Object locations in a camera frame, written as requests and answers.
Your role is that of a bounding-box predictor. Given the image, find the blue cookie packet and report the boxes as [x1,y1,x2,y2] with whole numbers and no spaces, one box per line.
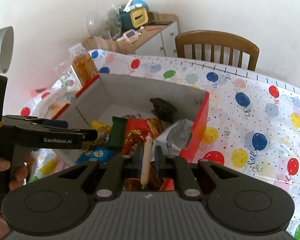
[75,146,115,164]

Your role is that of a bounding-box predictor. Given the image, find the brown snack packet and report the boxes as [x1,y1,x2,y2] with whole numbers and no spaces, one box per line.
[122,164,167,191]

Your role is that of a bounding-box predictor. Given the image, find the sausage stick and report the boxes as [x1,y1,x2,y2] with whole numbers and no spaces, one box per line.
[140,133,153,189]

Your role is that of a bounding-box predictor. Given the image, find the silver foil snack bag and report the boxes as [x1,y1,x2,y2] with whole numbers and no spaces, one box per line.
[151,119,193,161]

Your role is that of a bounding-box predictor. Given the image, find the green snack bar packet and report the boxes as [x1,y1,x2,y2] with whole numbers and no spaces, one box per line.
[108,116,127,151]

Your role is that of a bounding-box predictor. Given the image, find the yellow m&m's packet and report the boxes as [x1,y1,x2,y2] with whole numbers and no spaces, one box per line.
[91,120,111,145]

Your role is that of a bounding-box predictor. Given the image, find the red snack bag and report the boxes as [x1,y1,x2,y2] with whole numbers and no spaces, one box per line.
[122,118,164,155]

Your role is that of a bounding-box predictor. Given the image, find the person's left hand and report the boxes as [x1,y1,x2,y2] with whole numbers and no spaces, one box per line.
[0,152,36,240]

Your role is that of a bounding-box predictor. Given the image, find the clear drinking glass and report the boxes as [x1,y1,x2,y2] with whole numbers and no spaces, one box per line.
[55,61,82,92]

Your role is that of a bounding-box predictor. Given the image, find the red cardboard box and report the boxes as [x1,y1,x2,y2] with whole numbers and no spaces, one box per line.
[51,73,210,190]

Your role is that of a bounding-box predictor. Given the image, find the amber drink bottle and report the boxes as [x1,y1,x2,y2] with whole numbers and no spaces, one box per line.
[69,43,98,86]

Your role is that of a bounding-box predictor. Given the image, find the dark small snack packet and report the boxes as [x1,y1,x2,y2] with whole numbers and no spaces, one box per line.
[149,98,178,124]

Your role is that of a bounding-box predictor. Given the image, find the silver desk lamp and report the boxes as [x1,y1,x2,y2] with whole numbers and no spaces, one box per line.
[0,26,14,74]

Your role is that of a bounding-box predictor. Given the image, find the balloon pattern tablecloth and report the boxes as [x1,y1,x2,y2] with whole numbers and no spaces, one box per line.
[20,49,300,240]

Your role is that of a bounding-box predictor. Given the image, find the glass fishbowl vase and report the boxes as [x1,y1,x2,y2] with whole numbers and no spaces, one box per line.
[86,4,122,40]

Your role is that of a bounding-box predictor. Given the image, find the white pink toy phone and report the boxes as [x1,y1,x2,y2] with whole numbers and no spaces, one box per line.
[117,29,141,43]

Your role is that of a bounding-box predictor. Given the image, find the teal yellow tissue box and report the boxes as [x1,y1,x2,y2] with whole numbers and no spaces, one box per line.
[120,0,149,31]

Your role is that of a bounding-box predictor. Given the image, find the white side cabinet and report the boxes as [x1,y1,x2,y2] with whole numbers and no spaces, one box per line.
[83,14,179,57]

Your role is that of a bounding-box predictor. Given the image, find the wooden chair far side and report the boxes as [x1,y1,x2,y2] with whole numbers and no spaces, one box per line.
[174,30,260,72]

